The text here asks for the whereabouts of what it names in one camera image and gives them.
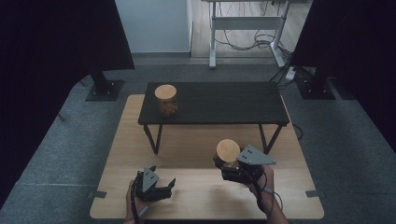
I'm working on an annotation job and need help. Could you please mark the wooden cylinder block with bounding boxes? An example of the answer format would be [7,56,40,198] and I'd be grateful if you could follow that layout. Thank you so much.
[215,138,242,169]
[154,84,179,118]

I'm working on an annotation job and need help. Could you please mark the black curtain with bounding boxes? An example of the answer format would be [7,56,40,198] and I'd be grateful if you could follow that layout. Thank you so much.
[290,0,396,154]
[0,0,135,209]

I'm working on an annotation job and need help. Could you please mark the grey tape strip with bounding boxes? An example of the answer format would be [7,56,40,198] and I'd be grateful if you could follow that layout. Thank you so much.
[86,189,107,200]
[304,189,327,199]

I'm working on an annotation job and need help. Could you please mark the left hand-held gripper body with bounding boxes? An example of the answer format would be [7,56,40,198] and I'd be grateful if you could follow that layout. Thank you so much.
[134,167,173,203]

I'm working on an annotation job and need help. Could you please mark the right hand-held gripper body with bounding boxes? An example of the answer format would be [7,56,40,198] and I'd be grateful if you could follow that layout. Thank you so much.
[220,145,276,185]

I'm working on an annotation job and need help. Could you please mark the tangle of black floor cables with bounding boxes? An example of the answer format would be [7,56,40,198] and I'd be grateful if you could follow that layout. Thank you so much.
[214,0,294,61]

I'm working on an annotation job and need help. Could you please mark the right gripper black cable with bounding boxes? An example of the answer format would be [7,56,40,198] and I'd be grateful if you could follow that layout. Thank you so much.
[245,169,284,217]

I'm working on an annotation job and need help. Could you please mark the white power strip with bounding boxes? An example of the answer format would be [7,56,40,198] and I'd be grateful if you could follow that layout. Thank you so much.
[285,66,297,82]

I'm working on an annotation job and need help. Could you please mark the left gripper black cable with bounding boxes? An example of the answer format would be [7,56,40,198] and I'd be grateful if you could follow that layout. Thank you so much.
[130,179,142,224]

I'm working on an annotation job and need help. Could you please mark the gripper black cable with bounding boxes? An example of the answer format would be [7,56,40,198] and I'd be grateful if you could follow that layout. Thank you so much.
[245,169,284,217]
[130,179,142,224]

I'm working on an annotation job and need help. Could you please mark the white metal desk frame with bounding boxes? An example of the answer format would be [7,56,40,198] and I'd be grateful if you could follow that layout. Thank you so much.
[200,0,312,70]

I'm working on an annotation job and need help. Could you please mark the black stand base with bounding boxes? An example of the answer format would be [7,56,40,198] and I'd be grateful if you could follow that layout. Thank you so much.
[294,65,337,101]
[85,69,125,102]

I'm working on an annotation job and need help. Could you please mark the person's right hand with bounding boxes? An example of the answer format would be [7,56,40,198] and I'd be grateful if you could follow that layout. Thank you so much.
[248,165,275,213]

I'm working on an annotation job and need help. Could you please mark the thin black floor cable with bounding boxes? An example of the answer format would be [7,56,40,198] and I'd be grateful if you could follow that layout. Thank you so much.
[291,123,304,141]

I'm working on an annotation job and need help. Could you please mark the black low shelf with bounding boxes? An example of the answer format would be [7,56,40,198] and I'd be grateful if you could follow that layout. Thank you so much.
[137,81,290,155]

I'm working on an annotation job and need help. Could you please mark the person's left hand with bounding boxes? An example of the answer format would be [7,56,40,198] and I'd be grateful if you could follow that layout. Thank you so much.
[125,181,150,220]

